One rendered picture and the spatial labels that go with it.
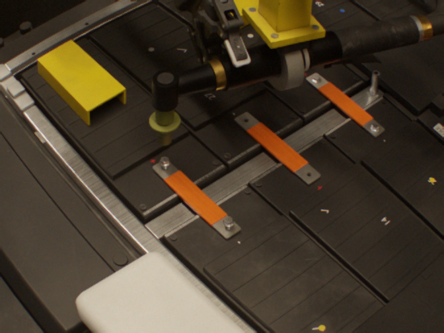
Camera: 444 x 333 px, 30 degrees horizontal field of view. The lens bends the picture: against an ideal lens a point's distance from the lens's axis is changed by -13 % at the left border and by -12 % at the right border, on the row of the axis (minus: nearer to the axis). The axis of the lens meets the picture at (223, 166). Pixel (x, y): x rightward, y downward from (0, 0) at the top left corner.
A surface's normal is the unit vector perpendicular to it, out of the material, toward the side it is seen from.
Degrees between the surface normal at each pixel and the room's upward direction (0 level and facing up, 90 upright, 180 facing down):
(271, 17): 90
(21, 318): 0
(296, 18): 90
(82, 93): 0
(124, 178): 0
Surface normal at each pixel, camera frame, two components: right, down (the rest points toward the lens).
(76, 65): 0.04, -0.67
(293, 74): 0.43, 0.54
